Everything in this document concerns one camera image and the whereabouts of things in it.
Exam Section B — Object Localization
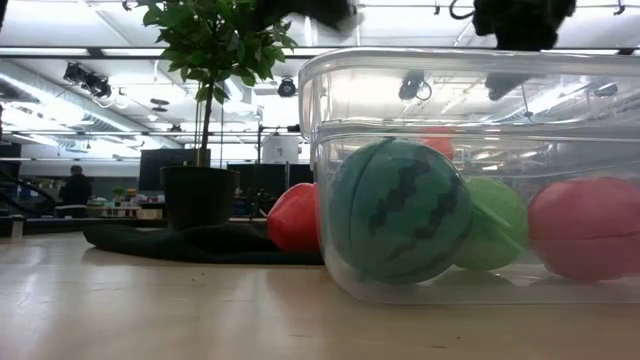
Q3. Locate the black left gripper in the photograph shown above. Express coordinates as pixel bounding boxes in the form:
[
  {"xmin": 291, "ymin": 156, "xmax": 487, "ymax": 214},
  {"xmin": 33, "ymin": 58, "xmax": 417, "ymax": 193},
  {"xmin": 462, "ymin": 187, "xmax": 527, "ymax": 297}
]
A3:
[{"xmin": 254, "ymin": 0, "xmax": 364, "ymax": 32}]

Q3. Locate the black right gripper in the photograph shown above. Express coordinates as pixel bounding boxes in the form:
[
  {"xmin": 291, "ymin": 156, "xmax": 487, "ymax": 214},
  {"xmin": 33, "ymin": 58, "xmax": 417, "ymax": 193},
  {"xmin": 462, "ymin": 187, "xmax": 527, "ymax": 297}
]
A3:
[{"xmin": 472, "ymin": 0, "xmax": 577, "ymax": 102}]

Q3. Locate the orange toy fruit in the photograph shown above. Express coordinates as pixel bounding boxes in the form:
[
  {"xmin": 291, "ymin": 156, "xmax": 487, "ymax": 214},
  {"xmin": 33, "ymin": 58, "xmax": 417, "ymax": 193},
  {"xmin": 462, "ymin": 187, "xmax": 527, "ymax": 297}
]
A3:
[{"xmin": 419, "ymin": 127, "xmax": 457, "ymax": 161}]

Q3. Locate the light green toy fruit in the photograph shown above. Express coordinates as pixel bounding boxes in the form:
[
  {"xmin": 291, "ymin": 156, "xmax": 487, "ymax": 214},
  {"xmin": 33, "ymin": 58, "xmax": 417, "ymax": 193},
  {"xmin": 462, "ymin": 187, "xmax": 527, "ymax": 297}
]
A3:
[{"xmin": 452, "ymin": 175, "xmax": 530, "ymax": 273}]

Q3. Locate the green striped toy watermelon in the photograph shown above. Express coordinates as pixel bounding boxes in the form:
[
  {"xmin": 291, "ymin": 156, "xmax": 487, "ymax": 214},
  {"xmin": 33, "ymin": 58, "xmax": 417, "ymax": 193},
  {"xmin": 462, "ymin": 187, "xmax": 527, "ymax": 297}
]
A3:
[{"xmin": 327, "ymin": 137, "xmax": 474, "ymax": 286}]

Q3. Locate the red toy tomato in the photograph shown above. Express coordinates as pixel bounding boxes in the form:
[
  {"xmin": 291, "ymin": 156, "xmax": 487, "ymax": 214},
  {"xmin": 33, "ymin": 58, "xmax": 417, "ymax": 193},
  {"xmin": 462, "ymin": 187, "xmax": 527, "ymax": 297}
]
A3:
[{"xmin": 527, "ymin": 175, "xmax": 640, "ymax": 282}]

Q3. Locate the red toy bell pepper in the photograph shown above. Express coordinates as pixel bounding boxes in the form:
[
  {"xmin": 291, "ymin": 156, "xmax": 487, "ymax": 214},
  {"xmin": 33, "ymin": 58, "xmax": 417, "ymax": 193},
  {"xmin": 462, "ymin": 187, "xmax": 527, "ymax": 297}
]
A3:
[{"xmin": 266, "ymin": 182, "xmax": 321, "ymax": 254}]

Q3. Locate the clear plastic tupperware container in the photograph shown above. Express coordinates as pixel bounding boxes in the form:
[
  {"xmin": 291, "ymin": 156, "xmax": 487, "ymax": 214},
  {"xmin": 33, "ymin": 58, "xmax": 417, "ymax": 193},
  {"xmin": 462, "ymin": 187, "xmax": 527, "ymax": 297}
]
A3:
[{"xmin": 298, "ymin": 47, "xmax": 640, "ymax": 305}]

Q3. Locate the round black ceiling lamp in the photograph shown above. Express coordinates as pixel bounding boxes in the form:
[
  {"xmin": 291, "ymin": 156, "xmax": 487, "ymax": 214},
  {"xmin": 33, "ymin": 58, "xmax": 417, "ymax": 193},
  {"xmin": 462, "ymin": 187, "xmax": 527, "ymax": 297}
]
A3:
[{"xmin": 276, "ymin": 77, "xmax": 298, "ymax": 99}]

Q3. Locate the green plant in black pot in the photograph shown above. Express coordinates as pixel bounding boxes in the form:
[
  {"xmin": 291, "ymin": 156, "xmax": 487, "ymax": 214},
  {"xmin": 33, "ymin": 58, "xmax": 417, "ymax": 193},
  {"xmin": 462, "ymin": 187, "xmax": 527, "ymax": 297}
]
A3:
[{"xmin": 134, "ymin": 0, "xmax": 299, "ymax": 232}]

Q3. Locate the black ceiling spotlight cluster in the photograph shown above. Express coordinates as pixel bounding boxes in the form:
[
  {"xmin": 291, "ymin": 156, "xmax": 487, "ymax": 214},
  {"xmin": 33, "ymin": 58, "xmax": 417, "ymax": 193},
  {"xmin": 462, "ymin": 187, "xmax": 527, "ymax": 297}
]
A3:
[{"xmin": 63, "ymin": 62, "xmax": 114, "ymax": 100}]

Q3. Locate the black cloth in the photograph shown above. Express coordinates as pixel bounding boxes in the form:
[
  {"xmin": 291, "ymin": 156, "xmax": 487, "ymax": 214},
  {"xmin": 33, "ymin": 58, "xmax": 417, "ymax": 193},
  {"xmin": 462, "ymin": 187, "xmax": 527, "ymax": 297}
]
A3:
[{"xmin": 83, "ymin": 222, "xmax": 325, "ymax": 266}]

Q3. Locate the wooden workbench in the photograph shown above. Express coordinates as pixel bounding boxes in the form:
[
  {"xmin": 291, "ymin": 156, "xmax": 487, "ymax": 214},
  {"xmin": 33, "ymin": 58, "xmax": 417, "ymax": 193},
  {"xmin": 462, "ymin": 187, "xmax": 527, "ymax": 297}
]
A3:
[{"xmin": 57, "ymin": 203, "xmax": 164, "ymax": 221}]

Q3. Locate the person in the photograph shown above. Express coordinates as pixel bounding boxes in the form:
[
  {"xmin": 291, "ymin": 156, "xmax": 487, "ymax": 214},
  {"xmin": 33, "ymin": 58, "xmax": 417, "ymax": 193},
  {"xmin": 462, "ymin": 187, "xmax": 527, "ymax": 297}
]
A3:
[{"xmin": 58, "ymin": 164, "xmax": 93, "ymax": 220}]

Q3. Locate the black ceiling lamp with cable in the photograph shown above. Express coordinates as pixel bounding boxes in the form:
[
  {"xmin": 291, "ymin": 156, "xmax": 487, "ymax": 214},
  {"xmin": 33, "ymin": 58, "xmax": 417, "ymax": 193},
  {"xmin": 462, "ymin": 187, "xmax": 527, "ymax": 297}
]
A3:
[{"xmin": 398, "ymin": 69, "xmax": 433, "ymax": 102}]

